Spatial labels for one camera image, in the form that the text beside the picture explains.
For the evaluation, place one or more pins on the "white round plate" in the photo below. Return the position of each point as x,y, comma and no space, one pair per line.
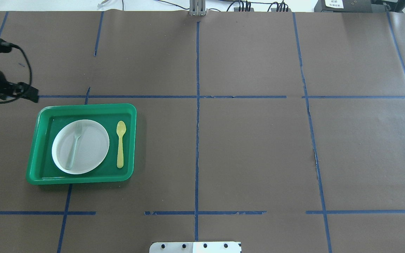
92,147

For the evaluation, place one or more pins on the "black box with label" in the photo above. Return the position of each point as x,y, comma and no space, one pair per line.
348,6

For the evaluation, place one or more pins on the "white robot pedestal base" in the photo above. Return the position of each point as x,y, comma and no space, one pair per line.
196,247

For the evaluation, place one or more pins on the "grey aluminium frame post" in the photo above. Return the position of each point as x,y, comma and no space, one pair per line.
197,8

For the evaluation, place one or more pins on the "yellow plastic spoon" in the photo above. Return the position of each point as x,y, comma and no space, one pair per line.
120,130

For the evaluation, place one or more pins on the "pale green plastic fork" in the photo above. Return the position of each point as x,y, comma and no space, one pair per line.
77,134

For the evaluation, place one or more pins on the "black cable connector block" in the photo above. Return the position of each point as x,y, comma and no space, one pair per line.
243,6
278,7

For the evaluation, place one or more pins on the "green plastic tray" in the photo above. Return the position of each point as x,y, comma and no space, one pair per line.
41,169

